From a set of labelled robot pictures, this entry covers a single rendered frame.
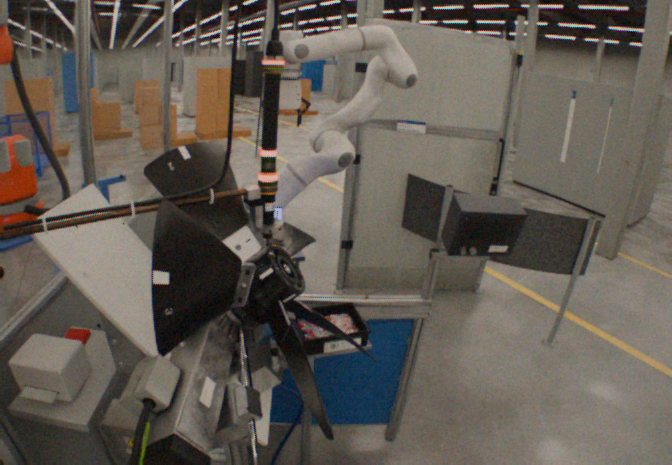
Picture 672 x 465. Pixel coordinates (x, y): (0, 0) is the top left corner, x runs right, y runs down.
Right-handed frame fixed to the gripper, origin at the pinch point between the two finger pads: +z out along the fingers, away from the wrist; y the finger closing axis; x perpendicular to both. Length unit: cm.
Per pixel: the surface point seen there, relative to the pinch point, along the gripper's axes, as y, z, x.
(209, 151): 14.4, 0.4, 44.8
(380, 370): -41, 93, 15
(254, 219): 2, 13, 54
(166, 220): 12, 2, 82
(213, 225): 11, 13, 57
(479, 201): -66, 19, 16
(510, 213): -76, 20, 21
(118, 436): 37, 63, 77
